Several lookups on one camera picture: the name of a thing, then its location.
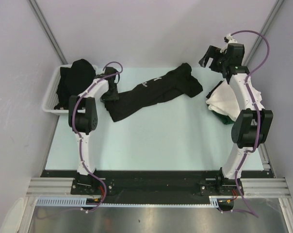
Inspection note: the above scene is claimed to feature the grey slotted cable duct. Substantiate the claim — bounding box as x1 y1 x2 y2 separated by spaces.
36 197 87 206

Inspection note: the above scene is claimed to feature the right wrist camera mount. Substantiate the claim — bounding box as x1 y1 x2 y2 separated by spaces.
222 34 238 53

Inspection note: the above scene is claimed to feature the aluminium frame rail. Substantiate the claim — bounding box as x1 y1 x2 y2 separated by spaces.
26 178 73 197

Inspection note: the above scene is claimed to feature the white plastic laundry basket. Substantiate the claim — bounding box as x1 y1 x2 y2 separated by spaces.
42 64 98 114

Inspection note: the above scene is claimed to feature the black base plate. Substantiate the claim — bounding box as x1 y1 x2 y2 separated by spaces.
41 170 243 205

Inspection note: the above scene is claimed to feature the black t-shirt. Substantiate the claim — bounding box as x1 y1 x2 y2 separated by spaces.
104 63 203 122

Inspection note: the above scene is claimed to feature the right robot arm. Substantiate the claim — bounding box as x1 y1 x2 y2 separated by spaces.
199 43 273 195

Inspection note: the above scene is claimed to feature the black clothes pile in basket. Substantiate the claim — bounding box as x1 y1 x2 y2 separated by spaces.
54 59 96 110

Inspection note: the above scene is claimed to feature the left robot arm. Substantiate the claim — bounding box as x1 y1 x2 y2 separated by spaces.
68 66 120 194

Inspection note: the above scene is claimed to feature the white folded t-shirt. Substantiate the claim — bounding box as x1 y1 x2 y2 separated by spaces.
206 81 253 121

